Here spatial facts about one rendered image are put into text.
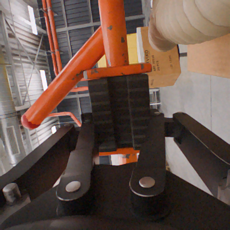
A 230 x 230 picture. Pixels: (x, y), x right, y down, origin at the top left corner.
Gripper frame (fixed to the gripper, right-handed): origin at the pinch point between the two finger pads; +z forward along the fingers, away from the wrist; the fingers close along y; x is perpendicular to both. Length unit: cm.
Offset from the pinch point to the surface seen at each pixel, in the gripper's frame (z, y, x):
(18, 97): 678, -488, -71
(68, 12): 1080, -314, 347
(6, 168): 183, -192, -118
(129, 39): 728, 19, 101
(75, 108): 1030, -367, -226
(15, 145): 418, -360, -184
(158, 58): 174, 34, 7
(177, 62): 171, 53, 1
